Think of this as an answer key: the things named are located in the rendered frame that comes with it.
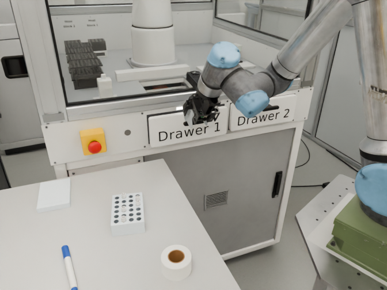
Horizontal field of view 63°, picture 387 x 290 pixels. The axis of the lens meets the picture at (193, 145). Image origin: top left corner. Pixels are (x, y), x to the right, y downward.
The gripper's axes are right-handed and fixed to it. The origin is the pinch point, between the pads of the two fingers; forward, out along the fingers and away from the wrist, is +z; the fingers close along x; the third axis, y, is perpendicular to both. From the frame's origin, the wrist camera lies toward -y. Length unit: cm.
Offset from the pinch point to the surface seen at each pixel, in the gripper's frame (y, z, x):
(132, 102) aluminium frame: -7.3, -2.8, -19.0
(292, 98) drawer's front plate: -2.5, 1.6, 43.8
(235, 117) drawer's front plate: 0.0, 5.0, 18.8
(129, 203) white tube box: 25.3, -3.4, -27.1
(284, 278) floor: 62, 68, 47
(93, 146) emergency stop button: 4.0, 1.0, -33.5
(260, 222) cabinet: 34, 58, 40
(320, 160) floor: -6, 116, 142
